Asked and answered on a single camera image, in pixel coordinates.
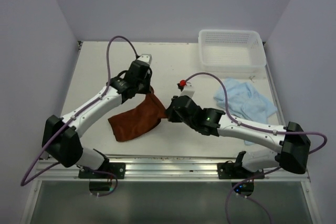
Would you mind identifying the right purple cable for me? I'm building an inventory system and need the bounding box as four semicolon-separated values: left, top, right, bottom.
183;72;328;224

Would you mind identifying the aluminium mounting rail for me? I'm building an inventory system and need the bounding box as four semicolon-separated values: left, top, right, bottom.
36;155;310;182

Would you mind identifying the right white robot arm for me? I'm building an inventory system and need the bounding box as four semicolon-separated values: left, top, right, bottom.
165;95;310;178

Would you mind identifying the rust brown towel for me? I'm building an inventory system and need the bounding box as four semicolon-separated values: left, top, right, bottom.
108;90;167;142

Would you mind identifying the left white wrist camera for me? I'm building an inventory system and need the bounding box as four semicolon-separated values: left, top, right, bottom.
137;54;152;66

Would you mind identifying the light blue towel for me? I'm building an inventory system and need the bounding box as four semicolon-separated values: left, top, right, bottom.
212;78;278;146

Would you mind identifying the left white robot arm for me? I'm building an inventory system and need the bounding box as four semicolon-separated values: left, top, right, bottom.
42;55;152;178

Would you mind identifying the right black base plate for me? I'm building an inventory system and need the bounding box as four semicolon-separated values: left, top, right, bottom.
217;161;265;179

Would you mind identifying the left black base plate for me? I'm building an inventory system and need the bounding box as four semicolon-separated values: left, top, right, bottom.
78;162;126;179

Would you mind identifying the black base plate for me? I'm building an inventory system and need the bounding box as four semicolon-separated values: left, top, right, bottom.
78;162;126;179
217;161;265;179

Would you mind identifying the white plastic basket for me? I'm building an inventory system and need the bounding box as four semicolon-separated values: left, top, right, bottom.
198;29;267;73

